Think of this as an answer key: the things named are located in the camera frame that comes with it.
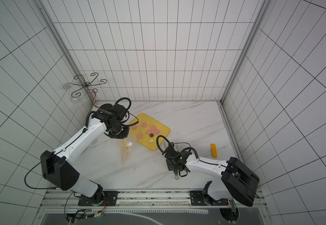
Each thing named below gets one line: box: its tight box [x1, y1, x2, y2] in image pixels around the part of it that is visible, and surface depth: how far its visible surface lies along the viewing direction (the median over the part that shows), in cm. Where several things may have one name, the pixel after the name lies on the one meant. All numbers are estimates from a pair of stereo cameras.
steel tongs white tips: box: [174, 168, 180, 180], surface depth 79 cm
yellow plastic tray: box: [128, 112, 171, 151], surface depth 102 cm
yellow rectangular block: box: [210, 143, 218, 158], surface depth 92 cm
